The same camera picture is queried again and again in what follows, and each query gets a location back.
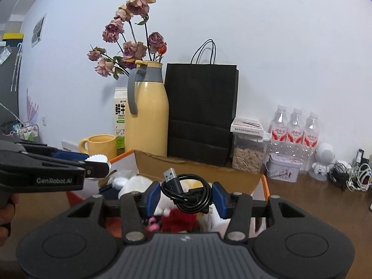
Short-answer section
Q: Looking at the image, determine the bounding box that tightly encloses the yellow mug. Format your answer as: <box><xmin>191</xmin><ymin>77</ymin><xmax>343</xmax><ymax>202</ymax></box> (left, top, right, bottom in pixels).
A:
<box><xmin>79</xmin><ymin>134</ymin><xmax>117</xmax><ymax>160</ymax></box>

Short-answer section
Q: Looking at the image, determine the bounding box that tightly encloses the dried pink rose bouquet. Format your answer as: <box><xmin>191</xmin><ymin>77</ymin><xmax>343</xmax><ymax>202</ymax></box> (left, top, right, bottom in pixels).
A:
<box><xmin>87</xmin><ymin>0</ymin><xmax>167</xmax><ymax>79</ymax></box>

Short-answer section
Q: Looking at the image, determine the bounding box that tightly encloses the purple wall decoration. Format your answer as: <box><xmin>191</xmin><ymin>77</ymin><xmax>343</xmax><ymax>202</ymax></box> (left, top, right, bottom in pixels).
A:
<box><xmin>26</xmin><ymin>89</ymin><xmax>40</xmax><ymax>125</ymax></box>

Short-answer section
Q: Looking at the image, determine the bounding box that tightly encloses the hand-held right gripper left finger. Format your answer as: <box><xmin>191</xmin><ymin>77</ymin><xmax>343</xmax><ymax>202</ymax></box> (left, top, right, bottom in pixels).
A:
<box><xmin>67</xmin><ymin>182</ymin><xmax>162</xmax><ymax>244</ymax></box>

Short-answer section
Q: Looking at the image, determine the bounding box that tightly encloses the black paper bag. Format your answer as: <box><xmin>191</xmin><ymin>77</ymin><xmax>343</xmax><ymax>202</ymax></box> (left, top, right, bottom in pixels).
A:
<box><xmin>164</xmin><ymin>39</ymin><xmax>239</xmax><ymax>167</ymax></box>

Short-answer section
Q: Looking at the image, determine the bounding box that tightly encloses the red artificial rose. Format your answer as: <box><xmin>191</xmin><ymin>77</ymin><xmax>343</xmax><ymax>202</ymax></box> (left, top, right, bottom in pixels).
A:
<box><xmin>161</xmin><ymin>208</ymin><xmax>201</xmax><ymax>233</ymax></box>

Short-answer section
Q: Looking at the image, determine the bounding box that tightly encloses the red cardboard box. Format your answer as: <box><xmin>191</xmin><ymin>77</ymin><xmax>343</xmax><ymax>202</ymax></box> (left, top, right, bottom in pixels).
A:
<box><xmin>65</xmin><ymin>149</ymin><xmax>271</xmax><ymax>239</ymax></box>

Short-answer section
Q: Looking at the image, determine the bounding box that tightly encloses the white ridged bottle cap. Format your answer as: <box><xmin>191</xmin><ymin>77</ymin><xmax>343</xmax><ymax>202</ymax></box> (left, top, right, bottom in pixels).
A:
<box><xmin>86</xmin><ymin>153</ymin><xmax>112</xmax><ymax>181</ymax></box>

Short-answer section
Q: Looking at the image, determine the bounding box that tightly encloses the grey tin box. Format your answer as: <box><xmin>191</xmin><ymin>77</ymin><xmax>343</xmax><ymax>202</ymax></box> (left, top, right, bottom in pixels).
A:
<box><xmin>266</xmin><ymin>153</ymin><xmax>301</xmax><ymax>183</ymax></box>

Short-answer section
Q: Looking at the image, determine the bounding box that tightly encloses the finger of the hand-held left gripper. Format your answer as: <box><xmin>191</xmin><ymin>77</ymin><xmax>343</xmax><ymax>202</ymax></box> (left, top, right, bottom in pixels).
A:
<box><xmin>26</xmin><ymin>153</ymin><xmax>111</xmax><ymax>178</ymax></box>
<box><xmin>17</xmin><ymin>143</ymin><xmax>89</xmax><ymax>161</ymax></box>

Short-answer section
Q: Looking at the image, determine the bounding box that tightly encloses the black cable bundle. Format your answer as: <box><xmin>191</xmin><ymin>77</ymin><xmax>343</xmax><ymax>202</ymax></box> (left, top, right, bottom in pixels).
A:
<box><xmin>327</xmin><ymin>163</ymin><xmax>353</xmax><ymax>191</ymax></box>

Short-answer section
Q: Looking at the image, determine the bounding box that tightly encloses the yellow thermos jug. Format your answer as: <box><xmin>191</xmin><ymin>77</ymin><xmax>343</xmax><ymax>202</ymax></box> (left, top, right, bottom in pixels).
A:
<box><xmin>125</xmin><ymin>60</ymin><xmax>169</xmax><ymax>157</ymax></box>

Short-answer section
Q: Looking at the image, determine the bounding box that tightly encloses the white milk carton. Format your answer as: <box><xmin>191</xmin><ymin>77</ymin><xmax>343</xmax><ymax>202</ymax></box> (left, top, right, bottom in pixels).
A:
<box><xmin>113</xmin><ymin>87</ymin><xmax>128</xmax><ymax>156</ymax></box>

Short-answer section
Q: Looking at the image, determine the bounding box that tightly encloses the white plastic bottle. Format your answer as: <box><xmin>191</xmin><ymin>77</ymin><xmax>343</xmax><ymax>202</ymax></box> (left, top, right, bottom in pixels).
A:
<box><xmin>203</xmin><ymin>205</ymin><xmax>263</xmax><ymax>236</ymax></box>

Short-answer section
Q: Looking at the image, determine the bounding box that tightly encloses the flat white box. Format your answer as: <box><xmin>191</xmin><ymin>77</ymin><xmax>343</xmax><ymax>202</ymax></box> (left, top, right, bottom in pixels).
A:
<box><xmin>231</xmin><ymin>118</ymin><xmax>265</xmax><ymax>136</ymax></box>

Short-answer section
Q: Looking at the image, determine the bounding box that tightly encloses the metal storage cart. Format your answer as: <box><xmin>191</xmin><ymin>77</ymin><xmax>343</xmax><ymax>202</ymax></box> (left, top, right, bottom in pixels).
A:
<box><xmin>12</xmin><ymin>123</ymin><xmax>41</xmax><ymax>143</ymax></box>

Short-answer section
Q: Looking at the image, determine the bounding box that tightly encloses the white cable bundle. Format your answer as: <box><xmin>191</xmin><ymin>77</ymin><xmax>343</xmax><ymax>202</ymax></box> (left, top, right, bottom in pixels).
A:
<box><xmin>347</xmin><ymin>163</ymin><xmax>372</xmax><ymax>192</ymax></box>

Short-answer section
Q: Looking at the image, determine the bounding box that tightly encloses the clear seed container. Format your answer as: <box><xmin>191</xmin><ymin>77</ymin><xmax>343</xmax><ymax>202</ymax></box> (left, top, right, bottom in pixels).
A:
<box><xmin>231</xmin><ymin>132</ymin><xmax>269</xmax><ymax>173</ymax></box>

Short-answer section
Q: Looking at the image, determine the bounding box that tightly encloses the person's left hand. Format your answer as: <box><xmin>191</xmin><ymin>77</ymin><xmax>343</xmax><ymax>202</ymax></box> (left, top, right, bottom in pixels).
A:
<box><xmin>0</xmin><ymin>193</ymin><xmax>19</xmax><ymax>247</ymax></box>

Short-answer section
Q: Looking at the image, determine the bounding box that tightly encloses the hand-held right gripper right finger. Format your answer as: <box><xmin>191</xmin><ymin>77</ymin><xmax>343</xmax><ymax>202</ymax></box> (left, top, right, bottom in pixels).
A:
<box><xmin>212</xmin><ymin>182</ymin><xmax>306</xmax><ymax>243</ymax></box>

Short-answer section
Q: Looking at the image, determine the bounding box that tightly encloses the white and yellow plush toy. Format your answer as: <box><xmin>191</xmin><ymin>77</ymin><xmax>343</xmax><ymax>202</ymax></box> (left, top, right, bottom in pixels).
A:
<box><xmin>118</xmin><ymin>176</ymin><xmax>204</xmax><ymax>218</ymax></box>

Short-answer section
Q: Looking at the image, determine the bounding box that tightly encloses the white robot speaker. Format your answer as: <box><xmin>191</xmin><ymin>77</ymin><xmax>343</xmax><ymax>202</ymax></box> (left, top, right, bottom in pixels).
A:
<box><xmin>309</xmin><ymin>143</ymin><xmax>348</xmax><ymax>182</ymax></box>

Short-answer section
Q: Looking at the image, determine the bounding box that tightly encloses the navy zip pouch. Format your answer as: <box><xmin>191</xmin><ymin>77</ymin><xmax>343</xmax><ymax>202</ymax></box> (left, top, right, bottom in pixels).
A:
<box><xmin>99</xmin><ymin>185</ymin><xmax>120</xmax><ymax>196</ymax></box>

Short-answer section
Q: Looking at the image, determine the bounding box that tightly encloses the thin black usb cable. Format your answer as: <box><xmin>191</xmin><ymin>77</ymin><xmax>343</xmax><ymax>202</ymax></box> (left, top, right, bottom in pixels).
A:
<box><xmin>161</xmin><ymin>168</ymin><xmax>213</xmax><ymax>214</ymax></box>

